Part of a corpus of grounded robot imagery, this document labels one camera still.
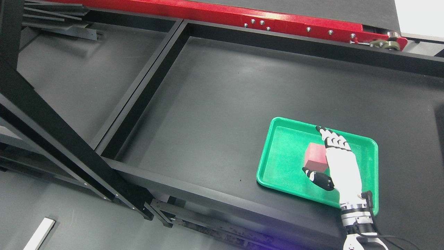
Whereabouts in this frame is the black metal shelf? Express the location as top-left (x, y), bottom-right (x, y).
top-left (1, 0), bottom-right (183, 224)
top-left (113, 21), bottom-right (443, 250)

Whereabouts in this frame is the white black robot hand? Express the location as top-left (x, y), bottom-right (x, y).
top-left (302, 126), bottom-right (366, 206)

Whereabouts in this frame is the red conveyor frame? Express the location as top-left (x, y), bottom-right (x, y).
top-left (62, 0), bottom-right (408, 50)

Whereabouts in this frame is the silver black robot forearm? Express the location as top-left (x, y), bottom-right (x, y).
top-left (340, 202), bottom-right (388, 250)

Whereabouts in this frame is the black metal shelf right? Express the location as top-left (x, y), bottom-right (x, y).
top-left (113, 21), bottom-right (443, 250)

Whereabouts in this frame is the pink block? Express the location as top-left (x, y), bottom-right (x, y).
top-left (304, 143), bottom-right (328, 173)

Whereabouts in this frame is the green plastic tray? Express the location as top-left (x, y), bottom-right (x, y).
top-left (256, 117), bottom-right (379, 215)

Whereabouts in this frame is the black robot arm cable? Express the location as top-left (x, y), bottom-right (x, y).
top-left (361, 191), bottom-right (411, 250)

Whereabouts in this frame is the black metal shelf left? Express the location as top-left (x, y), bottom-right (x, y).
top-left (1, 0), bottom-right (183, 224)

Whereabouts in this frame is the white table with leg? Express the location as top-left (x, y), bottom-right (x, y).
top-left (23, 217), bottom-right (57, 250)

